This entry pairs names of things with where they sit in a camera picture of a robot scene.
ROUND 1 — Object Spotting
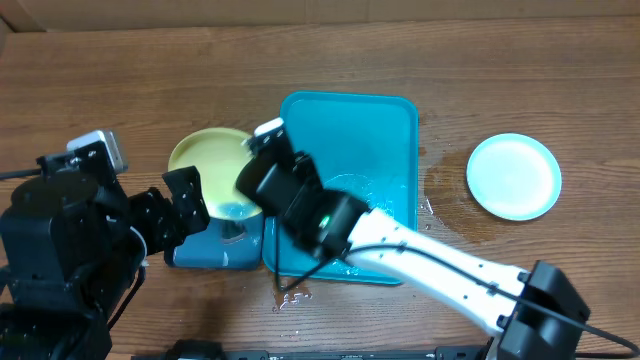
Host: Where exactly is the yellow plate with blue stain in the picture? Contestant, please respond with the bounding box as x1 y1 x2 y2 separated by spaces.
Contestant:
168 128 261 221

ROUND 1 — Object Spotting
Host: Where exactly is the light blue plate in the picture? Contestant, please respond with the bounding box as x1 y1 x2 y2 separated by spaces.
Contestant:
466 133 562 221

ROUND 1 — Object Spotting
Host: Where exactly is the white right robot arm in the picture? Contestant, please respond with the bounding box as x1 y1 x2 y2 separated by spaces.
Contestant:
236 151 590 359

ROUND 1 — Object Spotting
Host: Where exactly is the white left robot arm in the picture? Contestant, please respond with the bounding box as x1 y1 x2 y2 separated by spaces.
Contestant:
1 167 209 359

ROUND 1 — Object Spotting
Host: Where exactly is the black water tray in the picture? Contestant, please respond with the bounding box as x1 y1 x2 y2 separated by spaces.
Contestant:
164 214 264 271

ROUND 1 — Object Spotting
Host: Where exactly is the teal serving tray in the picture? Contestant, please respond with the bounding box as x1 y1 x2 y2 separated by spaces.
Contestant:
261 90 420 286

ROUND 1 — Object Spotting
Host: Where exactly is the brown cardboard backdrop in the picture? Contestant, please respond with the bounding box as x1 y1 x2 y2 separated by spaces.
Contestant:
1 0 639 32

